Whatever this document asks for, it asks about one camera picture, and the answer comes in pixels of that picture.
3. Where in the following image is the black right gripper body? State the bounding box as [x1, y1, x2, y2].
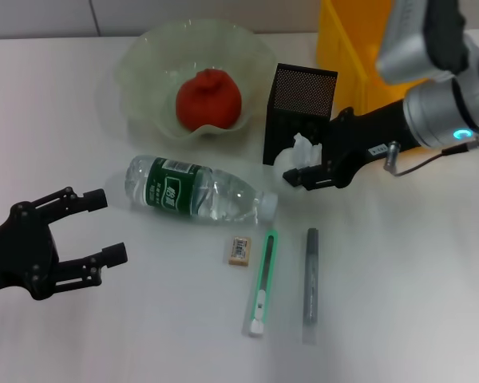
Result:
[323, 100, 421, 189]

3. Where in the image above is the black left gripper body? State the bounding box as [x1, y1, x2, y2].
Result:
[0, 202, 61, 302]

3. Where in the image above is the white paper ball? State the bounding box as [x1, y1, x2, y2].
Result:
[273, 133, 324, 175]

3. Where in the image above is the black mesh pen holder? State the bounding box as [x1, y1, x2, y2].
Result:
[262, 62, 339, 169]

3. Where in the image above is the clear green-label water bottle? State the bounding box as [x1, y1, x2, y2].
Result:
[124, 155, 279, 227]

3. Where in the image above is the orange knitted toy fruit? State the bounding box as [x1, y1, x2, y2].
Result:
[175, 68, 243, 131]

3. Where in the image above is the beige eraser with barcode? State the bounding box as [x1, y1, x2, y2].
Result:
[226, 235, 251, 267]

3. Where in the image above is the green utility knife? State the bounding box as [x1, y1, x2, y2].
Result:
[245, 229, 279, 338]

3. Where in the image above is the grey marker pen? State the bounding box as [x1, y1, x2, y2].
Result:
[301, 227, 319, 346]

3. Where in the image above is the green wavy glass fruit bowl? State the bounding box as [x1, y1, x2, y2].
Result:
[117, 18, 279, 151]

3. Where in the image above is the yellow plastic storage bin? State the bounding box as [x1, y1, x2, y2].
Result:
[315, 0, 428, 115]

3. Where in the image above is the right arm cable with plug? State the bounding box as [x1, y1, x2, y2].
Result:
[382, 133, 479, 177]

